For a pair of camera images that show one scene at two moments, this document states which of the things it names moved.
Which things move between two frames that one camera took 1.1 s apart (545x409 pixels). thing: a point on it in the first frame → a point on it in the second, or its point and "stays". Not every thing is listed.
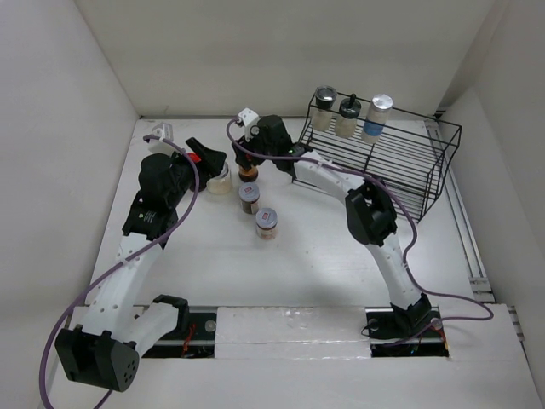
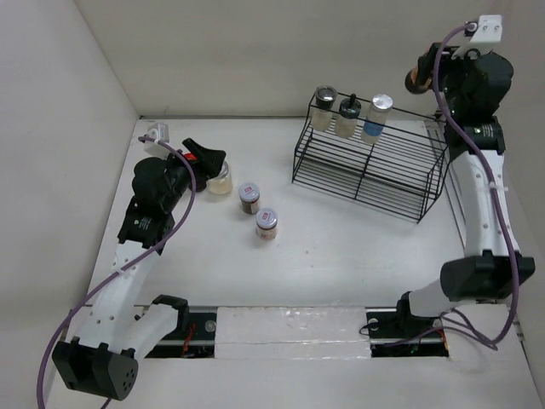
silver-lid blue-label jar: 377,116 stays
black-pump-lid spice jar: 346,122 stays
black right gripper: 242,159 → 446,62
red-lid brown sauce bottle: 248,175 → 413,83
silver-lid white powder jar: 222,184 stays
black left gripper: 210,164 stays
